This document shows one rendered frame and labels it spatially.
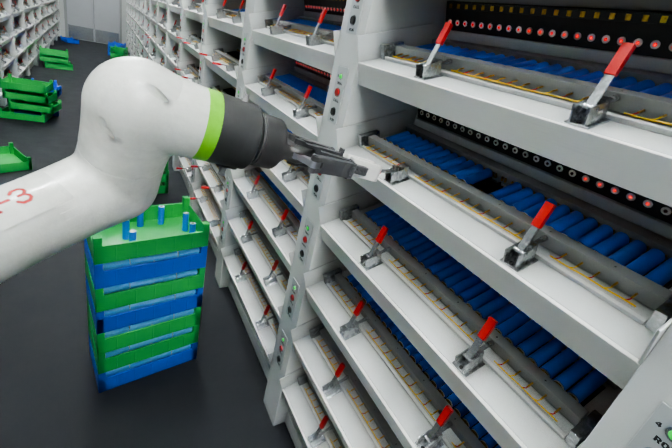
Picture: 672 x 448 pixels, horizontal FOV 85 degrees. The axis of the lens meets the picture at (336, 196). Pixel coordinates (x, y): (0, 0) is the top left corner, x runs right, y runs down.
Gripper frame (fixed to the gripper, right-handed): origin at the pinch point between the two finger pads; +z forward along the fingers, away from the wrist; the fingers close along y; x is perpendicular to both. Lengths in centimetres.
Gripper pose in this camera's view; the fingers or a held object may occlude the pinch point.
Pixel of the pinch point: (360, 167)
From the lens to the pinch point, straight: 63.8
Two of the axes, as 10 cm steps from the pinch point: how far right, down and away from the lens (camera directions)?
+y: 4.8, 4.4, -7.6
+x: 3.8, -8.8, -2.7
